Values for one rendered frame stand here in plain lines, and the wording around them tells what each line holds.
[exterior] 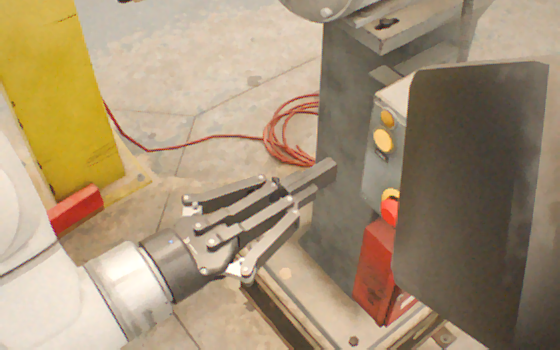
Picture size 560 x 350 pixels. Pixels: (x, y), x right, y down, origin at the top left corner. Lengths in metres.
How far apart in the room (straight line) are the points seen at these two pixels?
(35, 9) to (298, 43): 1.41
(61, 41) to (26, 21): 0.13
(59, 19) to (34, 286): 1.21
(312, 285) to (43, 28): 1.01
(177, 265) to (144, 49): 2.23
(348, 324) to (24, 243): 1.02
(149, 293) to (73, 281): 0.07
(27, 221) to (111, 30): 2.45
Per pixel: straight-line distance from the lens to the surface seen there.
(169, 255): 0.55
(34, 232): 0.53
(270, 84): 2.43
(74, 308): 0.53
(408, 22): 0.82
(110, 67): 2.67
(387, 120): 0.67
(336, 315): 1.43
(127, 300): 0.54
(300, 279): 1.47
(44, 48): 1.68
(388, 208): 0.74
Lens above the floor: 1.56
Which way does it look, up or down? 49 degrees down
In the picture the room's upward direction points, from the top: straight up
